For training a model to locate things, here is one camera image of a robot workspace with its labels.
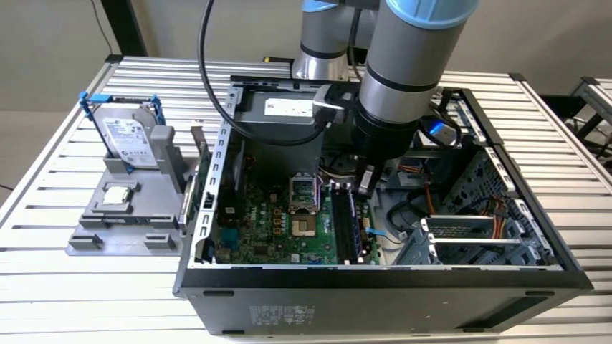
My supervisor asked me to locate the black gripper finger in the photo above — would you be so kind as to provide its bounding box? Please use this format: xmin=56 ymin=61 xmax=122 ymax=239
xmin=356 ymin=163 xmax=384 ymax=201

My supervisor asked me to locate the black round fan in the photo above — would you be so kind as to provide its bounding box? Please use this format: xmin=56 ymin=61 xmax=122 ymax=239
xmin=324 ymin=153 xmax=360 ymax=177

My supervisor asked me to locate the metal socket cover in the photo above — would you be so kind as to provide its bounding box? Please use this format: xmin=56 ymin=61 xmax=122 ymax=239
xmin=289 ymin=173 xmax=320 ymax=216

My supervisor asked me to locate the CPU socket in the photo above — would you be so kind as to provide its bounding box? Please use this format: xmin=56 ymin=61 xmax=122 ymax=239
xmin=289 ymin=213 xmax=320 ymax=239

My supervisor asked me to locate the grey power supply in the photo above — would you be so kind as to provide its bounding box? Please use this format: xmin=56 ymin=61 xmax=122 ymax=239
xmin=236 ymin=89 xmax=329 ymax=180

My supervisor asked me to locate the metal disk bay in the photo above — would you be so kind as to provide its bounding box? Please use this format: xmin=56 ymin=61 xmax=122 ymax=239
xmin=396 ymin=214 xmax=550 ymax=268

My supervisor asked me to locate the green motherboard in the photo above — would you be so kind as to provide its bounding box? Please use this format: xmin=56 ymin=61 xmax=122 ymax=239
xmin=212 ymin=171 xmax=384 ymax=266

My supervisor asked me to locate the black open PC case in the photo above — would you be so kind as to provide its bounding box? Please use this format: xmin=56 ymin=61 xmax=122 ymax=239
xmin=170 ymin=73 xmax=593 ymax=338

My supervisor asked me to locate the grey parts rack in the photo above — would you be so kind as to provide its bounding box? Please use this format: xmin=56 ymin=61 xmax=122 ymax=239
xmin=65 ymin=125 xmax=201 ymax=257

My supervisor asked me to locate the metal slat side table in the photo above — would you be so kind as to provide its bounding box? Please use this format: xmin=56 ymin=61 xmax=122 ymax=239
xmin=570 ymin=75 xmax=612 ymax=119

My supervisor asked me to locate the hard disk in blue carrier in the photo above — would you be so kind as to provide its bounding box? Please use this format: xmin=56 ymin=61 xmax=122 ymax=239
xmin=78 ymin=91 xmax=166 ymax=175

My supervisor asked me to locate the silver CPU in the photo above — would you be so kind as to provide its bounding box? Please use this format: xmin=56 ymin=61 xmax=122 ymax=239
xmin=102 ymin=186 xmax=133 ymax=205

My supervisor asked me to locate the black looped wire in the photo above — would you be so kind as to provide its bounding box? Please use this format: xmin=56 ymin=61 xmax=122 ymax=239
xmin=385 ymin=199 xmax=426 ymax=248

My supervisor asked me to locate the silver wrist camera blue light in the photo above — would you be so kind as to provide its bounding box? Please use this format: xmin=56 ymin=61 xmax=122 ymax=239
xmin=420 ymin=118 xmax=462 ymax=148

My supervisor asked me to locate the orange data wire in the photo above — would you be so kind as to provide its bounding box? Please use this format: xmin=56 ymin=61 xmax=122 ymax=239
xmin=422 ymin=181 xmax=436 ymax=218

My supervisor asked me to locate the coloured power wire bundle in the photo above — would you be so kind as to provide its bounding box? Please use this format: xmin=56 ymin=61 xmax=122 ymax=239
xmin=481 ymin=195 xmax=509 ymax=242

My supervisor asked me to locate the black camera cable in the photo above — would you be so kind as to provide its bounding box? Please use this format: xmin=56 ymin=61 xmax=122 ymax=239
xmin=197 ymin=0 xmax=332 ymax=146

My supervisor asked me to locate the black upright post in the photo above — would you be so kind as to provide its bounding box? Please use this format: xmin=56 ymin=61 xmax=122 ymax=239
xmin=100 ymin=0 xmax=149 ymax=58

